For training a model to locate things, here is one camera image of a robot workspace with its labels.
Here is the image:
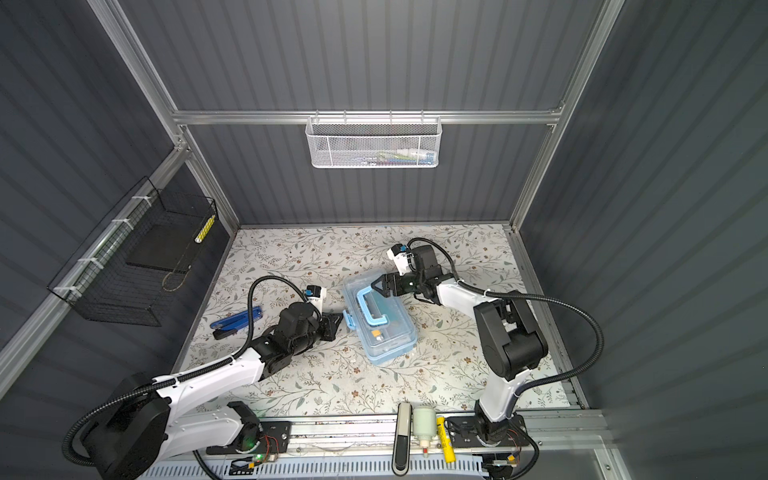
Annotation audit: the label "black pad in basket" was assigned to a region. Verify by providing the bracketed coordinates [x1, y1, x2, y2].
[126, 225, 202, 273]

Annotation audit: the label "yellow marker on rail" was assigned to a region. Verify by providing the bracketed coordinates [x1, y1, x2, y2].
[436, 416, 456, 464]

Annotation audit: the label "white glue bottle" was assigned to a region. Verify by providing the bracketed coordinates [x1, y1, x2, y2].
[412, 405, 437, 457]

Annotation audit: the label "blue plastic tool box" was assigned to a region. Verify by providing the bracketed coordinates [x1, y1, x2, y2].
[342, 269, 418, 366]

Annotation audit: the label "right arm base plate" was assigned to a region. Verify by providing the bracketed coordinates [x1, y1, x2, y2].
[445, 415, 531, 450]

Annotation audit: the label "blue handled pliers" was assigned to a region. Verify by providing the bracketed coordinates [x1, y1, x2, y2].
[209, 306, 262, 340]

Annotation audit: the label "yellow marker in black basket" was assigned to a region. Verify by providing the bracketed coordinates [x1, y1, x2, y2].
[194, 215, 216, 244]

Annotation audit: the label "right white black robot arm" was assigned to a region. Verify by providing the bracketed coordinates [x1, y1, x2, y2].
[371, 243, 548, 445]

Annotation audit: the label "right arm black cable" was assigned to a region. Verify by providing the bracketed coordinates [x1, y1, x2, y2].
[406, 237, 605, 480]

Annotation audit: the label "black white handheld device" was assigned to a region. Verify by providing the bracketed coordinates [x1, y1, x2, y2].
[391, 402, 412, 477]

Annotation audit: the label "black wire mesh basket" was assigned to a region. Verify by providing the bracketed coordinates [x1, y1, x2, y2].
[48, 180, 218, 327]

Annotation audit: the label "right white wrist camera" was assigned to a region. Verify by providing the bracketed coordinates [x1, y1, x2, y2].
[387, 243, 415, 276]

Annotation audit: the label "white wire mesh basket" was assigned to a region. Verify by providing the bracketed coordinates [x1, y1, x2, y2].
[305, 119, 443, 169]

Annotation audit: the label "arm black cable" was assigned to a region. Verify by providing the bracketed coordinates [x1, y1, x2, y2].
[61, 274, 313, 480]
[406, 237, 605, 480]

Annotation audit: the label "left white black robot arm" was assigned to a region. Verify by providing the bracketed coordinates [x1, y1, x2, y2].
[63, 302, 345, 479]

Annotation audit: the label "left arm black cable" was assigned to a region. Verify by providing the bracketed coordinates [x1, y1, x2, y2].
[61, 274, 313, 480]

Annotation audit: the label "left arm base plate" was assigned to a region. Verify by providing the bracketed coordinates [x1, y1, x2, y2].
[205, 421, 292, 457]

